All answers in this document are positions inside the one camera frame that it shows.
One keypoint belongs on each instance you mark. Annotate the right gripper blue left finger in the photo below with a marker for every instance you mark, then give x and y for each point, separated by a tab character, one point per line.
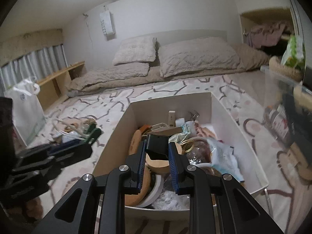
136	164

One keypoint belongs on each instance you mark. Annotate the red label bottle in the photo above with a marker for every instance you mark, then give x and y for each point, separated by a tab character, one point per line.
275	120

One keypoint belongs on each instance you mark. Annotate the small beige pillow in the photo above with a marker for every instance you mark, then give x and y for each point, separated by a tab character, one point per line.
136	49

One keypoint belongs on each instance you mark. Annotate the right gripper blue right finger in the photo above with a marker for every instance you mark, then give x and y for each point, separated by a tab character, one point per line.
182	179

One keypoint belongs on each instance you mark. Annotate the green tissue pack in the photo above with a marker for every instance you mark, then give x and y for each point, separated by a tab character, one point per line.
294	56

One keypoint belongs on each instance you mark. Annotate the clear plastic storage bin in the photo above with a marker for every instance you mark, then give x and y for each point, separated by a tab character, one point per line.
296	101

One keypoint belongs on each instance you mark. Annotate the white tote bag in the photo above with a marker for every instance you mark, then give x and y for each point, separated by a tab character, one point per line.
28	115

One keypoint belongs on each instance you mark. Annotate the folded beige blanket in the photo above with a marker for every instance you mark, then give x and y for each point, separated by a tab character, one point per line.
140	73

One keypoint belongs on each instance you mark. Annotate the green plastic clip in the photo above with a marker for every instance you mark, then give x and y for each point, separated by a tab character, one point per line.
92	134

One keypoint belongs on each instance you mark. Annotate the wooden bedside shelf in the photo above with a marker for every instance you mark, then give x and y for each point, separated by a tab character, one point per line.
53	87

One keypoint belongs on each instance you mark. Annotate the left hand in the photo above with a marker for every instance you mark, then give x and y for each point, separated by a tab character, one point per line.
34	208

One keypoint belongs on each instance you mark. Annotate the grey curtain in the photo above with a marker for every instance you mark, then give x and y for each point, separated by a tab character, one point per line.
38	64

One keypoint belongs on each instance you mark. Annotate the cork coaster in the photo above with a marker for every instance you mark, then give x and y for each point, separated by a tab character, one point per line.
135	141
134	200

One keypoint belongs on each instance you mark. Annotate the beige fluffy basket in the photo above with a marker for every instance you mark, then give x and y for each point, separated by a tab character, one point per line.
292	73

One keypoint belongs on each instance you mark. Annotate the large beige pillow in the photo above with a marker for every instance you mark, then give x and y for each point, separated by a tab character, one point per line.
205	53

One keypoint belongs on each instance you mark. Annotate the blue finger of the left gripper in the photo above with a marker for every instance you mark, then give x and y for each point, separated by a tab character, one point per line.
56	148
73	154

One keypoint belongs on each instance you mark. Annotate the bunny print bedspread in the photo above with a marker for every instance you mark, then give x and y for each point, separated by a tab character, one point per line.
240	96

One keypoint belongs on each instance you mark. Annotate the black wedge cap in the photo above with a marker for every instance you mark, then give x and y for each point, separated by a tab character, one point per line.
157	147

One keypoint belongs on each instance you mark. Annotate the round wooden lid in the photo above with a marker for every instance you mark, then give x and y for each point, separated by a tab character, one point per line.
157	166

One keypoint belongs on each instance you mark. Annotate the white hanging sweet sign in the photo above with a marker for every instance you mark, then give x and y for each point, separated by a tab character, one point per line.
107	23

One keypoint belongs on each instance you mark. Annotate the pile of clothes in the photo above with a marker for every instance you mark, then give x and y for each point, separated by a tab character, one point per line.
268	34

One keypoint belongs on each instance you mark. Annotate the white rectangular box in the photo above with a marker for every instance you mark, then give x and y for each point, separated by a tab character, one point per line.
171	118

